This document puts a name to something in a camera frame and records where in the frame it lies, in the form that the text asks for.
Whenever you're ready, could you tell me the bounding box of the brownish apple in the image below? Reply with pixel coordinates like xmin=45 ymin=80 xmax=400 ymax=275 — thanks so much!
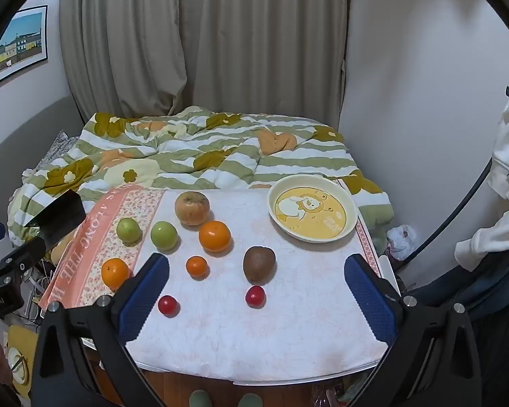
xmin=174 ymin=191 xmax=210 ymax=226

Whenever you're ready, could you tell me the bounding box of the green round fruit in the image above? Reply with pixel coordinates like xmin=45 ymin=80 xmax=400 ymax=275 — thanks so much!
xmin=116 ymin=218 xmax=143 ymax=244
xmin=150 ymin=221 xmax=179 ymax=251

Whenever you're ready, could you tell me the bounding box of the yellow object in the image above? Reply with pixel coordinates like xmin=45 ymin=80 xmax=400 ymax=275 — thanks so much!
xmin=6 ymin=324 xmax=39 ymax=399

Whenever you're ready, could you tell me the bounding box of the small tangerine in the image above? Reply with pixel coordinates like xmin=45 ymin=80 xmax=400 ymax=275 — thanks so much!
xmin=185 ymin=255 xmax=209 ymax=279

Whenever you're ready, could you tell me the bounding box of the wall poster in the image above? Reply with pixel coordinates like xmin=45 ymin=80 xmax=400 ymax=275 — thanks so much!
xmin=0 ymin=5 xmax=49 ymax=93

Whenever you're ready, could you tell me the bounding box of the medium orange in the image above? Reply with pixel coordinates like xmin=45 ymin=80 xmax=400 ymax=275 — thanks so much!
xmin=101 ymin=258 xmax=131 ymax=289

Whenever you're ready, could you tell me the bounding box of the beige curtain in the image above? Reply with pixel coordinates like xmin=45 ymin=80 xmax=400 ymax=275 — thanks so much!
xmin=59 ymin=0 xmax=351 ymax=119

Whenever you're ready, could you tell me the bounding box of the yellow duck print plate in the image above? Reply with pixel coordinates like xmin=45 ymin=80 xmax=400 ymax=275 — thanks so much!
xmin=266 ymin=175 xmax=359 ymax=244

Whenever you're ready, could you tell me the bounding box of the large orange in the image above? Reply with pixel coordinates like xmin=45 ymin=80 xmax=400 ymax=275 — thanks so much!
xmin=199 ymin=220 xmax=232 ymax=253

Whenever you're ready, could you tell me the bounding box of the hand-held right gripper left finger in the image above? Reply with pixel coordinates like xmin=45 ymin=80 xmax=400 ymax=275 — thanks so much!
xmin=29 ymin=253 xmax=170 ymax=407

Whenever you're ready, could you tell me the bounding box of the grey patterned cloth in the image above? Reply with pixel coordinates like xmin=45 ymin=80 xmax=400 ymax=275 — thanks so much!
xmin=38 ymin=129 xmax=83 ymax=170

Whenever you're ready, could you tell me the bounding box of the white and pink tablecloth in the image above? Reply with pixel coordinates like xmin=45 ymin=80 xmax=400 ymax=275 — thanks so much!
xmin=38 ymin=184 xmax=391 ymax=384

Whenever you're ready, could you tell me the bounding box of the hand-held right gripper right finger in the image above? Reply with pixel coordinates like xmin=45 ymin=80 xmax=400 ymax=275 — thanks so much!
xmin=343 ymin=253 xmax=482 ymax=407

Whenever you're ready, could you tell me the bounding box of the red cherry tomato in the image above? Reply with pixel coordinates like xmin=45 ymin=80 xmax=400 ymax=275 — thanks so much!
xmin=245 ymin=286 xmax=266 ymax=308
xmin=158 ymin=295 xmax=179 ymax=316

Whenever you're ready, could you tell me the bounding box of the green striped floral blanket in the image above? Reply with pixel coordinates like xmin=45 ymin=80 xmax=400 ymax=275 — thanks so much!
xmin=6 ymin=106 xmax=394 ymax=259

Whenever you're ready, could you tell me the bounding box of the brown kiwi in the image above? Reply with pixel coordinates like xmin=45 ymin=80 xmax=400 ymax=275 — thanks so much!
xmin=243 ymin=246 xmax=276 ymax=284

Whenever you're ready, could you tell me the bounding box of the white plastic bag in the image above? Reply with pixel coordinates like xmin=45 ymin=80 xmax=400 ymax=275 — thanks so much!
xmin=386 ymin=225 xmax=418 ymax=261

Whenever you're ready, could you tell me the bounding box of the black curved tube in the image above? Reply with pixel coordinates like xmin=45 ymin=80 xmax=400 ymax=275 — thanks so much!
xmin=396 ymin=157 xmax=495 ymax=274

